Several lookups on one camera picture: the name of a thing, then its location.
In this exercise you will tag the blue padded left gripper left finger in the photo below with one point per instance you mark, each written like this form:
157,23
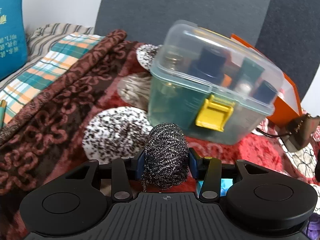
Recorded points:
133,167

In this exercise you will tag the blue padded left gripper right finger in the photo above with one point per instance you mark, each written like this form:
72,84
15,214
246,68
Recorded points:
204,168

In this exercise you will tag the black silver knitted sock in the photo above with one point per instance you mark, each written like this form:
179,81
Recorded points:
165,157

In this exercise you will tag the clear plastic storage box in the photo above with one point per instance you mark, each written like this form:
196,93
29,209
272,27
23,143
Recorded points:
212,87

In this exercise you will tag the brown floral patterned blanket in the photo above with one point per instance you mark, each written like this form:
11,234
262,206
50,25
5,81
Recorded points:
43,140

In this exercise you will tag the brown leather pouch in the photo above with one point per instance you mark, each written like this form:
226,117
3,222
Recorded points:
297,134

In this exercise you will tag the orange cardboard box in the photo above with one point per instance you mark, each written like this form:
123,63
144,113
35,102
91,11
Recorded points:
285,99

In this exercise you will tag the teal orange plaid cloth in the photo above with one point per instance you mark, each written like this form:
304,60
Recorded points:
18,92

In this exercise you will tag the grey striped cloth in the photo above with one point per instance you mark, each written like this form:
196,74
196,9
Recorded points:
40,41

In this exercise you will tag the teal embroidered pillow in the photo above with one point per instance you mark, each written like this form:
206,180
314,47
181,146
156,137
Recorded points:
13,43

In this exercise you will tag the grey upholstered headboard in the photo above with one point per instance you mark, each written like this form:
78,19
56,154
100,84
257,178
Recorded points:
286,31

